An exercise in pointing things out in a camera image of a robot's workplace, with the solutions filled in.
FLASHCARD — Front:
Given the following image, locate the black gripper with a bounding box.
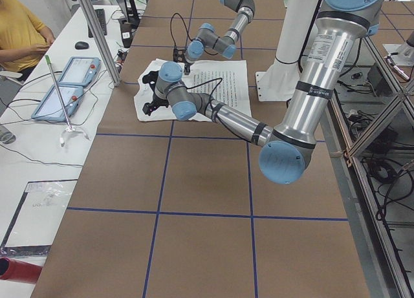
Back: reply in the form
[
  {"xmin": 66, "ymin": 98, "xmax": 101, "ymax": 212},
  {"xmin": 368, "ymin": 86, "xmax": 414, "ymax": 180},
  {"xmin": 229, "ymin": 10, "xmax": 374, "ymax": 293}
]
[
  {"xmin": 142, "ymin": 96, "xmax": 168, "ymax": 116},
  {"xmin": 184, "ymin": 61, "xmax": 193, "ymax": 76}
]

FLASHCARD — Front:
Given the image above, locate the white long-sleeve printed shirt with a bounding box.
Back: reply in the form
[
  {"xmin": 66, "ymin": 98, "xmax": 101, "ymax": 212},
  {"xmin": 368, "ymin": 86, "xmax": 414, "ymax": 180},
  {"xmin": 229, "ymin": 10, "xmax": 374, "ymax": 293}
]
[{"xmin": 134, "ymin": 59, "xmax": 252, "ymax": 122}]

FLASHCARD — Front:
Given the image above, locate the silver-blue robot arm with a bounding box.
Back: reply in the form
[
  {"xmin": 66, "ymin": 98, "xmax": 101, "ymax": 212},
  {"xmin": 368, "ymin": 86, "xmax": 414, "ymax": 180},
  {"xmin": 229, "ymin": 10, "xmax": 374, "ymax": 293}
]
[
  {"xmin": 182, "ymin": 0, "xmax": 256, "ymax": 75},
  {"xmin": 142, "ymin": 0, "xmax": 384, "ymax": 184}
]

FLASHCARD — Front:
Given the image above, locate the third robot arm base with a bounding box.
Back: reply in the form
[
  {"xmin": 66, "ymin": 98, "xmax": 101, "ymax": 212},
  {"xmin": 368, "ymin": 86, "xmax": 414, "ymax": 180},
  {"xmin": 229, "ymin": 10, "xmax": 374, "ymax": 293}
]
[{"xmin": 383, "ymin": 33, "xmax": 413, "ymax": 66}]

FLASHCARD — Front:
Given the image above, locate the black box with label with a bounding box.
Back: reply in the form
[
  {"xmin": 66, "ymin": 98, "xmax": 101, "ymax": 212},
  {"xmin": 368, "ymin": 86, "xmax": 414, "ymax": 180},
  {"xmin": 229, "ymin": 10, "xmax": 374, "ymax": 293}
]
[{"xmin": 118, "ymin": 20, "xmax": 133, "ymax": 48}]

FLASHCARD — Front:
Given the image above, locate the upper blue teach pendant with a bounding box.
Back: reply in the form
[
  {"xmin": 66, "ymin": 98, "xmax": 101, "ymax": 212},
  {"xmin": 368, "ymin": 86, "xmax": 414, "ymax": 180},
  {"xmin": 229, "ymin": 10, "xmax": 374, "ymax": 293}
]
[{"xmin": 58, "ymin": 56, "xmax": 101, "ymax": 87}]

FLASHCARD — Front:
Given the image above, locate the blue teach pendant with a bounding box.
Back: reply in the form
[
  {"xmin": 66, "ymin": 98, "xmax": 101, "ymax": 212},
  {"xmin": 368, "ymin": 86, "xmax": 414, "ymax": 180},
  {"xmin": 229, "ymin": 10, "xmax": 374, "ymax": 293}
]
[
  {"xmin": 58, "ymin": 56, "xmax": 101, "ymax": 87},
  {"xmin": 31, "ymin": 86, "xmax": 83, "ymax": 122}
]

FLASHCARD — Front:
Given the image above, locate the black computer mouse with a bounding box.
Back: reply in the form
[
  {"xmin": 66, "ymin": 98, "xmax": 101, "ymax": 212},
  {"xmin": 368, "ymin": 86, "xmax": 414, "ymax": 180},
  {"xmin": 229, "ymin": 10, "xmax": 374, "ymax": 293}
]
[{"xmin": 74, "ymin": 41, "xmax": 89, "ymax": 50}]

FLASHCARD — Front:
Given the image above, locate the lower blue teach pendant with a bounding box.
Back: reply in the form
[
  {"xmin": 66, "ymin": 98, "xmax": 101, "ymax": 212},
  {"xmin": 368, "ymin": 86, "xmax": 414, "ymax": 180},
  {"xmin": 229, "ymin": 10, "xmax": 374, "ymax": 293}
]
[{"xmin": 31, "ymin": 86, "xmax": 83, "ymax": 122}]

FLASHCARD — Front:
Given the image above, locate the black keyboard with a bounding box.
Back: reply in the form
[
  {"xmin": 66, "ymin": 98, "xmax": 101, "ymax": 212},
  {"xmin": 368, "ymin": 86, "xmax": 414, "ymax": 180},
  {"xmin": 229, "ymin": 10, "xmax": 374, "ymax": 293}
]
[{"xmin": 94, "ymin": 8, "xmax": 107, "ymax": 36}]

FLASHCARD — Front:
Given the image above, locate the rod with green tip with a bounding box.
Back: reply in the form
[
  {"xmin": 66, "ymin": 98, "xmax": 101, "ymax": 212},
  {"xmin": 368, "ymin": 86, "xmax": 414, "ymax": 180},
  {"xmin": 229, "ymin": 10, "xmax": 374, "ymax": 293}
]
[{"xmin": 45, "ymin": 54, "xmax": 90, "ymax": 147}]

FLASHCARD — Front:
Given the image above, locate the person in yellow shirt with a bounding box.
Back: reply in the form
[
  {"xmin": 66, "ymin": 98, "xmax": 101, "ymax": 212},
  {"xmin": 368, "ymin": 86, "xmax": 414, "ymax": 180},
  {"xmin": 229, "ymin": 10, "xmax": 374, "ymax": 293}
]
[{"xmin": 1, "ymin": 0, "xmax": 55, "ymax": 74}]

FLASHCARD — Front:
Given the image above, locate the clear plastic sheet black border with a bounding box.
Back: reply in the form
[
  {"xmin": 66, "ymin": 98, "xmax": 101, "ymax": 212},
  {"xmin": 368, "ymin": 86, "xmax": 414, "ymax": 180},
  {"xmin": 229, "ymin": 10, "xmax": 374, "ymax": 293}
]
[{"xmin": 1, "ymin": 179, "xmax": 77, "ymax": 257}]

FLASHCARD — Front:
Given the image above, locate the red cylinder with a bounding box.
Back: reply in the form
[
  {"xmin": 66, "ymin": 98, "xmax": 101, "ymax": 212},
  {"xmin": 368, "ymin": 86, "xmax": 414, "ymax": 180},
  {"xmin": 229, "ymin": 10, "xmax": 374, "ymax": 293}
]
[{"xmin": 1, "ymin": 257, "xmax": 43, "ymax": 284}]

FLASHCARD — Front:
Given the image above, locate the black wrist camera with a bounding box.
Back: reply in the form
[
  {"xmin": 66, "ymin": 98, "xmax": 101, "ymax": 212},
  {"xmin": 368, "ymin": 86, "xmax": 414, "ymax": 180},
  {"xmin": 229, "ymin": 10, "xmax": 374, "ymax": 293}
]
[
  {"xmin": 142, "ymin": 71, "xmax": 158, "ymax": 92},
  {"xmin": 173, "ymin": 47, "xmax": 186, "ymax": 63}
]

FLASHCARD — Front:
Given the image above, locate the aluminium frame post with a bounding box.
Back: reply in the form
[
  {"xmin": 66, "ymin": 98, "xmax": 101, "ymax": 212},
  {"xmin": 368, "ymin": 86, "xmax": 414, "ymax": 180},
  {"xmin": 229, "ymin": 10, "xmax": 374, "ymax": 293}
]
[{"xmin": 78, "ymin": 0, "xmax": 120, "ymax": 87}]

